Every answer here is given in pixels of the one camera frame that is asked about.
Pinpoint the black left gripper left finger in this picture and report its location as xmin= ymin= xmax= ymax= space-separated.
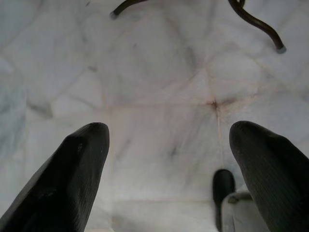
xmin=0 ymin=122 xmax=110 ymax=232

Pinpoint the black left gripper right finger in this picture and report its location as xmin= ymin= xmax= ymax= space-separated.
xmin=229 ymin=120 xmax=309 ymax=232

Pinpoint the curved dark metal chair leg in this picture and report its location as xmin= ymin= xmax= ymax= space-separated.
xmin=228 ymin=0 xmax=287 ymax=54
xmin=110 ymin=0 xmax=143 ymax=20

